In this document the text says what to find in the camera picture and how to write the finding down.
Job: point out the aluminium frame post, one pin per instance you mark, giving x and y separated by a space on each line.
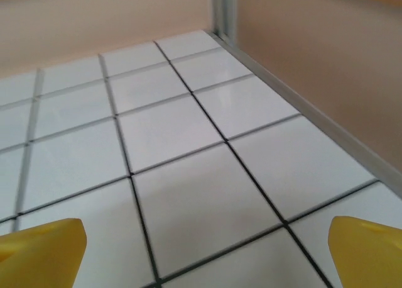
223 11

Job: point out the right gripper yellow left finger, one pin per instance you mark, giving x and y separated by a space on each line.
41 256

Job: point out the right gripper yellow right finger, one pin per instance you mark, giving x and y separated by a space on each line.
370 259

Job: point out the aluminium table edge strip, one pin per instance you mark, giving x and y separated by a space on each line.
314 115

